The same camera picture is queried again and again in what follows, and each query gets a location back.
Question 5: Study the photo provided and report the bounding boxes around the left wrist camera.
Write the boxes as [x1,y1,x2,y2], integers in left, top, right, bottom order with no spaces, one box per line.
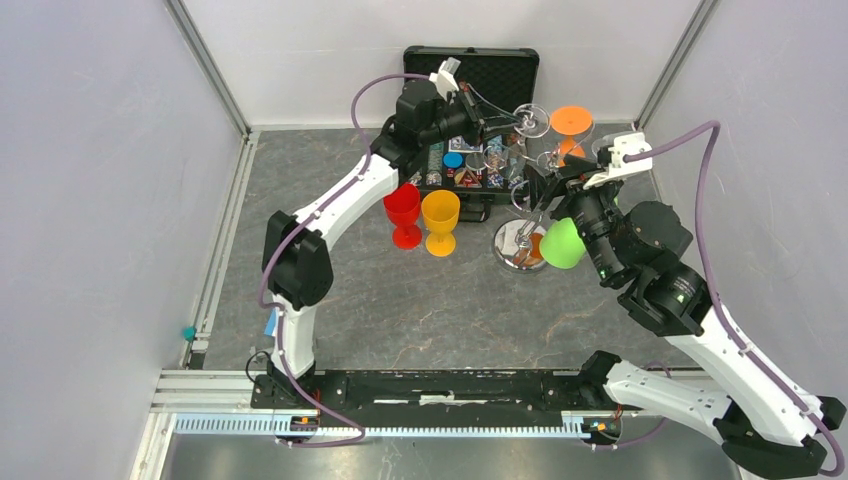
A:
[429,57,461,99]

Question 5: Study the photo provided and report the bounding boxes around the yellow wine glass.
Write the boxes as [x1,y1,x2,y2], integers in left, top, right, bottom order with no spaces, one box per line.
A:
[421,190,460,257]

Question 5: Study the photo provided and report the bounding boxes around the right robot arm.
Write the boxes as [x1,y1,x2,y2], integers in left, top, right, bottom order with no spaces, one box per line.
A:
[524,157,846,479]

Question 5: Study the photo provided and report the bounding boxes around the orange wine glass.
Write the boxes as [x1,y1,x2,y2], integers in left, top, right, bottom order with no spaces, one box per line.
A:
[550,105,594,167]

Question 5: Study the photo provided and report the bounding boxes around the chrome wine glass rack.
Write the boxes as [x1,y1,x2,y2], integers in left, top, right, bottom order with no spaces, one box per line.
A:
[484,136,588,273]

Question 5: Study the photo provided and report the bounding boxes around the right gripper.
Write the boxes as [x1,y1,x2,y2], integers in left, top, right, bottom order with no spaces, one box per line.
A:
[525,152,627,283]

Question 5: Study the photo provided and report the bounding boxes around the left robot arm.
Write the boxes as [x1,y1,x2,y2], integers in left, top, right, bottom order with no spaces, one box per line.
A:
[258,75,521,408]

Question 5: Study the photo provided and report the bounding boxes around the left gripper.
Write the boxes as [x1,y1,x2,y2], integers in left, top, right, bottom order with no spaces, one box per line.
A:
[420,84,523,149]

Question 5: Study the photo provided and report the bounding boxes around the black poker chip case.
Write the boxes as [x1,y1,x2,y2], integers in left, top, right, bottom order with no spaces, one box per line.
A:
[372,45,540,223]

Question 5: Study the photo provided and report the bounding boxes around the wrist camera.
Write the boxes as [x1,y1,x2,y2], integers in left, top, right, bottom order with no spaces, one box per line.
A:
[583,132,653,190]
[429,57,461,99]

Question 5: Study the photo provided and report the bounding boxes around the blue white toy block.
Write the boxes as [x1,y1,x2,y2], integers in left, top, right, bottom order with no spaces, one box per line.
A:
[264,309,278,338]

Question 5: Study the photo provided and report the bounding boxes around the green wine glass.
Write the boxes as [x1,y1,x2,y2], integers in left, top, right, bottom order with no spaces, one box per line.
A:
[539,218,623,278]

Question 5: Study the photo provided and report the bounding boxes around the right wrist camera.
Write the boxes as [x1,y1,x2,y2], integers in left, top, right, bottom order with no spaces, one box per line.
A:
[583,132,653,190]

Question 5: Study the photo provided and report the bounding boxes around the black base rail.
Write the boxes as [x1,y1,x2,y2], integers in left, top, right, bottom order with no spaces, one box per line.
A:
[248,365,627,432]

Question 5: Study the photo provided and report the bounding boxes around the blue poker chip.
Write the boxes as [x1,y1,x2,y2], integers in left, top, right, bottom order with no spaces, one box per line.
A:
[442,152,463,169]

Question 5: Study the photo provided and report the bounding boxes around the clear wine glass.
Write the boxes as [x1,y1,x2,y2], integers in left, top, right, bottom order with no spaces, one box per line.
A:
[502,103,550,182]

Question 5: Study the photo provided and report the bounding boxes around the red wine glass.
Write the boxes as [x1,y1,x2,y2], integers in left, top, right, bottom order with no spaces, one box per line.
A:
[383,183,422,250]

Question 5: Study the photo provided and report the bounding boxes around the playing card deck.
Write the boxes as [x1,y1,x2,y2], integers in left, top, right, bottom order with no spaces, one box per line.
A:
[448,136,484,153]

